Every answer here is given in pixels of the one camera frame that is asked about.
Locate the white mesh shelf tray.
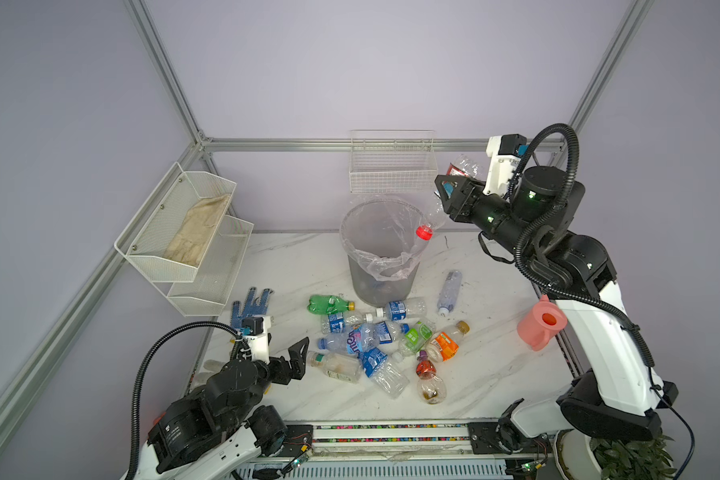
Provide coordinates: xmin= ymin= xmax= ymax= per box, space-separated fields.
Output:
xmin=114 ymin=163 xmax=237 ymax=283
xmin=167 ymin=215 xmax=254 ymax=317

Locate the white knit work glove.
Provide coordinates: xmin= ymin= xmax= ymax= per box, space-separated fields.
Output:
xmin=190 ymin=359 xmax=224 ymax=389

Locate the white mesh upper shelf tray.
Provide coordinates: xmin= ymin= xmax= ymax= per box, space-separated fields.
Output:
xmin=114 ymin=163 xmax=237 ymax=283

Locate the tall clear bottle white cap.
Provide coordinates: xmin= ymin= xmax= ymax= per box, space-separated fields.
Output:
xmin=437 ymin=270 xmax=463 ymax=317

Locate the green label clear bottle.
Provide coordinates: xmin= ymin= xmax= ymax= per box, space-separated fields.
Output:
xmin=392 ymin=318 xmax=434 ymax=362

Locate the green crushed plastic bottle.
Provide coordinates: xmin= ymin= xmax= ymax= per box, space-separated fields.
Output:
xmin=307 ymin=294 xmax=356 ymax=316

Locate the white mesh lower shelf tray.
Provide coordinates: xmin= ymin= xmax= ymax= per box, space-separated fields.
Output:
xmin=167 ymin=215 xmax=254 ymax=317

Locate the small bottle blue label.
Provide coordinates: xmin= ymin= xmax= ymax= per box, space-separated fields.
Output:
xmin=321 ymin=311 xmax=370 ymax=334

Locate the orange label bottle gold cap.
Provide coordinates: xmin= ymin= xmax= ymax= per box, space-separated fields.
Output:
xmin=425 ymin=321 xmax=470 ymax=362

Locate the pink plastic watering can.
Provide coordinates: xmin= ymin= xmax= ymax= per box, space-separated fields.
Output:
xmin=516 ymin=295 xmax=568 ymax=351

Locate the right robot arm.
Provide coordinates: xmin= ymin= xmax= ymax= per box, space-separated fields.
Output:
xmin=434 ymin=123 xmax=678 ymax=453

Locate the clear bottle green cap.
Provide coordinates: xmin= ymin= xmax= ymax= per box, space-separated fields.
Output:
xmin=307 ymin=351 xmax=362 ymax=383

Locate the red label bottle red cap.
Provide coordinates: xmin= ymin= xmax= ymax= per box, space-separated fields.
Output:
xmin=415 ymin=154 xmax=480 ymax=242

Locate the blue dotted work glove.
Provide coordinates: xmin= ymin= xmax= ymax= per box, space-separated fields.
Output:
xmin=230 ymin=287 xmax=274 ymax=330

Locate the crushed clear bottle blue label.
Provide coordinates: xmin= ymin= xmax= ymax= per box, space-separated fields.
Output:
xmin=359 ymin=348 xmax=409 ymax=399

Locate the white wire wall basket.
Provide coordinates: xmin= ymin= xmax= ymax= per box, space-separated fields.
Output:
xmin=349 ymin=129 xmax=438 ymax=194

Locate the clear plastic bin liner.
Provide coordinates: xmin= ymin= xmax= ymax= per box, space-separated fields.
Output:
xmin=339 ymin=195 xmax=430 ymax=282

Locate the grey mesh waste bin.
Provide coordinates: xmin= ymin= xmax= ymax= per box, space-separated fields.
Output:
xmin=339 ymin=196 xmax=433 ymax=307

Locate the white plant pot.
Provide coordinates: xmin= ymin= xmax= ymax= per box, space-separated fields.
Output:
xmin=554 ymin=430 xmax=602 ymax=480

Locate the blue tinted bottle blue cap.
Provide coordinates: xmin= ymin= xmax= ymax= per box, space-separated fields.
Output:
xmin=317 ymin=323 xmax=377 ymax=356

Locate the small bottle blue cap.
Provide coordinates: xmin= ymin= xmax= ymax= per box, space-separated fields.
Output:
xmin=374 ymin=321 xmax=410 ymax=345

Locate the beige cloth in tray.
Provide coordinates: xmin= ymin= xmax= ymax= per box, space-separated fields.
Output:
xmin=164 ymin=194 xmax=231 ymax=267

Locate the potted green plant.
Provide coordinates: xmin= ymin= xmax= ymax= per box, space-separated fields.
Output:
xmin=589 ymin=434 xmax=677 ymax=480

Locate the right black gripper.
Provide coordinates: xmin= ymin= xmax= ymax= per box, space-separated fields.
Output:
xmin=427 ymin=171 xmax=529 ymax=260

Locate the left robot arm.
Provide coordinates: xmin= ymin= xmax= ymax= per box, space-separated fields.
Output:
xmin=124 ymin=317 xmax=310 ymax=479

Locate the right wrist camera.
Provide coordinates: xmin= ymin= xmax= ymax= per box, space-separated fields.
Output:
xmin=483 ymin=134 xmax=528 ymax=196

